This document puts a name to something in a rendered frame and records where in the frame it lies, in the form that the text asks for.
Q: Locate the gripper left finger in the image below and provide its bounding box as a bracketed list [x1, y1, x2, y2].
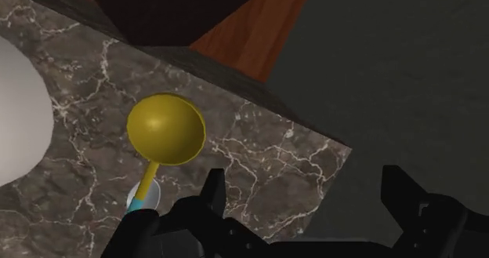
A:
[100, 168, 277, 258]

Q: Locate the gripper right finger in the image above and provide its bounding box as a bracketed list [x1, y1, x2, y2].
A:
[381, 164, 489, 258]

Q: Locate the small pale grey round cup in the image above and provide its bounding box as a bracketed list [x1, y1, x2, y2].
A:
[125, 178, 161, 213]

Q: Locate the large white rounded object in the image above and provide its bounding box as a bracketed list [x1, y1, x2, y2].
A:
[0, 35, 55, 187]

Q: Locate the yellow ladle with teal handle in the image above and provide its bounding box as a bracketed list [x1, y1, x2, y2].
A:
[124, 92, 208, 216]

